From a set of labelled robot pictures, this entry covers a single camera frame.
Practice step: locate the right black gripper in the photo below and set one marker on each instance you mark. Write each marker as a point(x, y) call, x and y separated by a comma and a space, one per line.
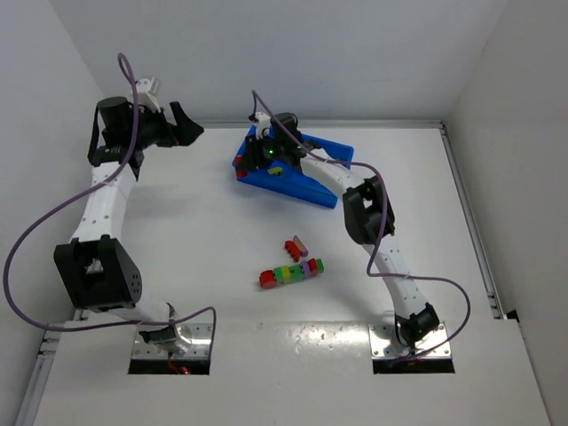
point(253, 155)

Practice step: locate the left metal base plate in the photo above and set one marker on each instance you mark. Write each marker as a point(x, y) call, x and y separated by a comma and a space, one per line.
point(186, 341)

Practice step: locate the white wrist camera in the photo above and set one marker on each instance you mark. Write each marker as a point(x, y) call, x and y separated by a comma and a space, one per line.
point(146, 89)
point(262, 123)

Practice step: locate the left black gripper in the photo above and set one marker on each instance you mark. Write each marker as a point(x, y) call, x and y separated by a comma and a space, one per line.
point(168, 131)

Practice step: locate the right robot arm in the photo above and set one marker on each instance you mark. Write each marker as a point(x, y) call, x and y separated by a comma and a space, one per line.
point(367, 213)

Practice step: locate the long lego brick row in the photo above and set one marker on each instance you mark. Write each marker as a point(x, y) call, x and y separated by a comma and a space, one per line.
point(291, 274)

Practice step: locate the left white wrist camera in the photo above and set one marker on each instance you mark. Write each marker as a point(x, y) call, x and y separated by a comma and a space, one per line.
point(146, 89)

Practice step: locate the red lime lego stack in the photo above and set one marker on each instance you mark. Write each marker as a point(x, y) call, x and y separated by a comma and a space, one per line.
point(296, 249)

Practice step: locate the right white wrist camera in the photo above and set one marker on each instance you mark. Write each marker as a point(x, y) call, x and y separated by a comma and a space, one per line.
point(262, 123)

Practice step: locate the right aluminium rail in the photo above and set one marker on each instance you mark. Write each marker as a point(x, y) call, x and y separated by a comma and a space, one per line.
point(484, 267)

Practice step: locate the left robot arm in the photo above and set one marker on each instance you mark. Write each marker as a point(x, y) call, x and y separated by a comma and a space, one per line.
point(152, 313)

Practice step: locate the left aluminium rail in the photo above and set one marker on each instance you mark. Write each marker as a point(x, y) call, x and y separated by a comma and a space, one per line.
point(97, 271)

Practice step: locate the lime green lego brick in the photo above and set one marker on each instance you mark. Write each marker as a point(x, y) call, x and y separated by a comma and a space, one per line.
point(278, 171)

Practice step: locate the blue divided plastic bin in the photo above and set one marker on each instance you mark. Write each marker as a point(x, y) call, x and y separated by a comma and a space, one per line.
point(294, 184)

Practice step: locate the aluminium rail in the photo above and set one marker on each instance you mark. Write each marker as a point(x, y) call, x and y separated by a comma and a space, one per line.
point(484, 267)
point(97, 271)

